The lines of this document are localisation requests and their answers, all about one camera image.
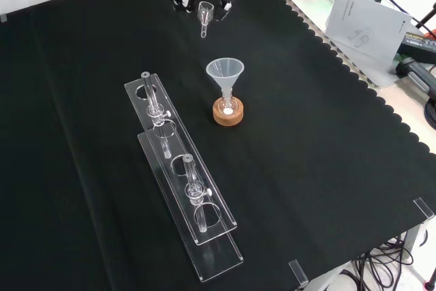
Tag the black bench cloth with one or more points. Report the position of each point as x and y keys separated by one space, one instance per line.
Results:
x=190 y=141

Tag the pale board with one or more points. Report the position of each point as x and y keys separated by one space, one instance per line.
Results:
x=340 y=22

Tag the black power adapter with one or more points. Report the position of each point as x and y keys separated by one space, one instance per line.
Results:
x=419 y=45

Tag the clear round-bottom flask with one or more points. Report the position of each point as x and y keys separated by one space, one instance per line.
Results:
x=227 y=106

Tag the translucent plastic funnel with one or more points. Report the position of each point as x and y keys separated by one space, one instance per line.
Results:
x=225 y=73

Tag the clear cloth clamp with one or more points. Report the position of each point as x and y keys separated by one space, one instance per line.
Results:
x=298 y=273
x=424 y=208

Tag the white printed leaflet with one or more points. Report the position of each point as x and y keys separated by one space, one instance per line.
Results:
x=366 y=28

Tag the clear acrylic funnel stand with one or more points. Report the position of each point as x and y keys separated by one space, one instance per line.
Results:
x=184 y=175

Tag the clear glass weighing funnel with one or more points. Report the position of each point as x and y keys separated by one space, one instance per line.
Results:
x=205 y=14

